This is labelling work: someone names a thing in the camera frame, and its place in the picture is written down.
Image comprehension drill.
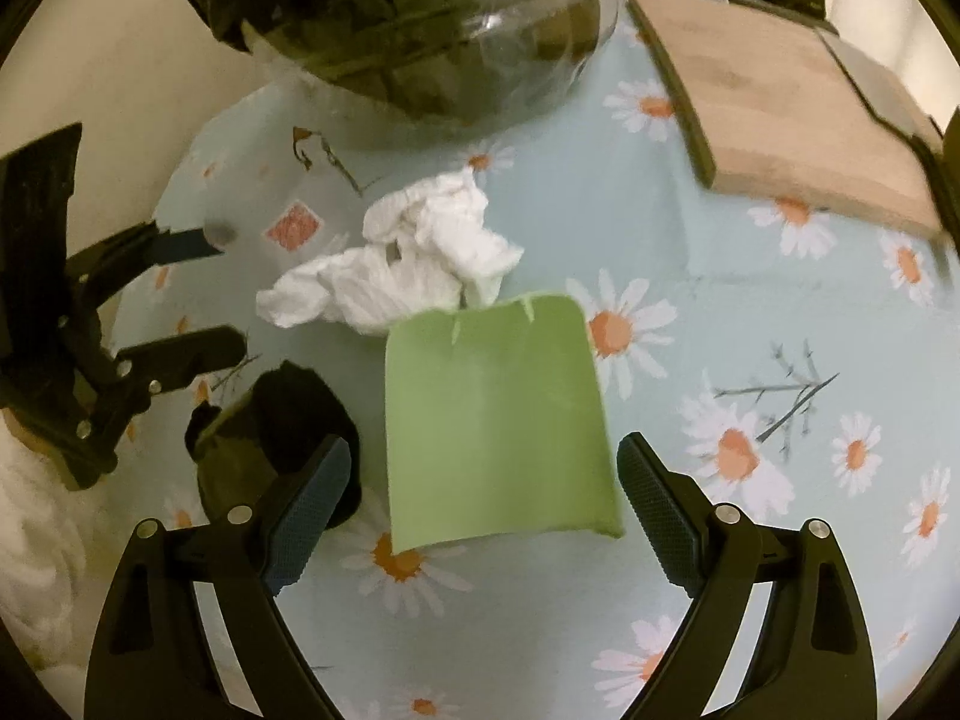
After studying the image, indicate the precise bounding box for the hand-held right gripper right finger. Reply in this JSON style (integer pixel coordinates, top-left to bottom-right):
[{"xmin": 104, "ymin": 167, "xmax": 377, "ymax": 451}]
[{"xmin": 616, "ymin": 431, "xmax": 877, "ymax": 720}]

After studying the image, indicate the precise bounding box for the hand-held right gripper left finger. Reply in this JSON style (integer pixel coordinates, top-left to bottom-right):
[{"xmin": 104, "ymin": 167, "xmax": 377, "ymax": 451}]
[{"xmin": 84, "ymin": 433, "xmax": 353, "ymax": 720}]

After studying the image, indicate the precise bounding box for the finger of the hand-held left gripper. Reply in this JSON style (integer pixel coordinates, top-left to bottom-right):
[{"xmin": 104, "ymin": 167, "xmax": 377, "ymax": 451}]
[
  {"xmin": 64, "ymin": 221, "xmax": 227, "ymax": 295},
  {"xmin": 112, "ymin": 325, "xmax": 249, "ymax": 395}
]

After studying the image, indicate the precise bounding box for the clear wrapper with orange label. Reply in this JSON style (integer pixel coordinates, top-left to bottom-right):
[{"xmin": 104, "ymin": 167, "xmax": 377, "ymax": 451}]
[{"xmin": 251, "ymin": 180, "xmax": 353, "ymax": 271}]

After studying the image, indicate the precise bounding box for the white tissue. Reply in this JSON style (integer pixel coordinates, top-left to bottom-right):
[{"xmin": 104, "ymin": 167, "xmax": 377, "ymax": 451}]
[{"xmin": 255, "ymin": 169, "xmax": 526, "ymax": 335}]

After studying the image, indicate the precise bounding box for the clear bin with black bag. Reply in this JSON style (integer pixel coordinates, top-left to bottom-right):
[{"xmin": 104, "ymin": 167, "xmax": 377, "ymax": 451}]
[{"xmin": 171, "ymin": 0, "xmax": 617, "ymax": 140}]

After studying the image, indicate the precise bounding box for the floral light blue tablecloth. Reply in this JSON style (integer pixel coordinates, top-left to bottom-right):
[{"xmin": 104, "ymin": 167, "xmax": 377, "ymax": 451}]
[{"xmin": 112, "ymin": 0, "xmax": 960, "ymax": 720}]

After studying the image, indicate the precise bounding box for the wooden cutting board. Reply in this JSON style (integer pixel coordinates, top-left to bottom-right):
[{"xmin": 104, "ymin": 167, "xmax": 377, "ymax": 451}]
[{"xmin": 626, "ymin": 0, "xmax": 947, "ymax": 239}]

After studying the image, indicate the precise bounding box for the cleaver with black handle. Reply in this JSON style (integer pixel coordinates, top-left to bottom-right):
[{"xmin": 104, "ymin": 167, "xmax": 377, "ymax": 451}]
[{"xmin": 821, "ymin": 28, "xmax": 960, "ymax": 241}]

